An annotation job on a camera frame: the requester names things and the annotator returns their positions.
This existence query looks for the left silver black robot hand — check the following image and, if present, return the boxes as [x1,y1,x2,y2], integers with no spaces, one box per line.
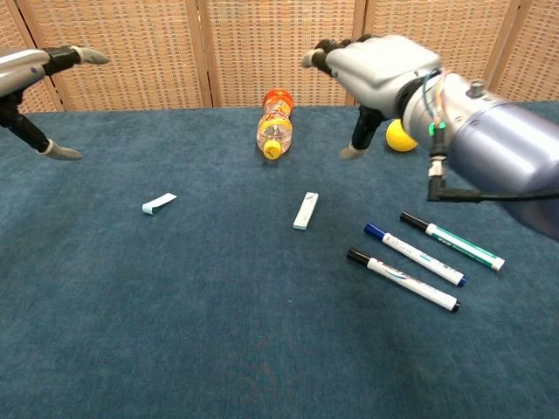
[0,45,110,161]

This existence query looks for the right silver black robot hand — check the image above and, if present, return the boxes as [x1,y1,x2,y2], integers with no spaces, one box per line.
[300,33,442,161]

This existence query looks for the light blue toothbrush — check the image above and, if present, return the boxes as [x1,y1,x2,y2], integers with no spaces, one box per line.
[141,192,178,216]
[293,191,319,231]

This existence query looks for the woven rattan screen panel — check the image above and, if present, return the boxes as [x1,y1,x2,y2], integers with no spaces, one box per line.
[0,0,66,113]
[204,0,366,108]
[488,0,559,104]
[17,0,219,113]
[353,0,521,106]

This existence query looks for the yellow foam ball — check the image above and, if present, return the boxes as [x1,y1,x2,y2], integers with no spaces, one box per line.
[384,118,419,153]

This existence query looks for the clear bottle with orange label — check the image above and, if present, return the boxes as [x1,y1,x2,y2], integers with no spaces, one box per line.
[255,88,294,161]

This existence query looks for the white marker with blue cap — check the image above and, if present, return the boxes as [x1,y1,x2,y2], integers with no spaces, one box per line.
[363,223,468,287]

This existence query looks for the green-labelled marker with black cap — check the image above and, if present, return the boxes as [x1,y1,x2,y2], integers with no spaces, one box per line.
[399,211,507,272]

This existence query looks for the white marker with black cap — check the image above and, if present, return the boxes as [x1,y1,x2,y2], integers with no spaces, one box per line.
[346,247,462,313]

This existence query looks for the blue carpet table cover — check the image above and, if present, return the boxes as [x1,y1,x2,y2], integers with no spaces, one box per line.
[0,100,559,419]

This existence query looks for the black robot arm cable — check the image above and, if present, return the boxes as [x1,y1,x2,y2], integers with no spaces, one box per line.
[426,155,559,203]

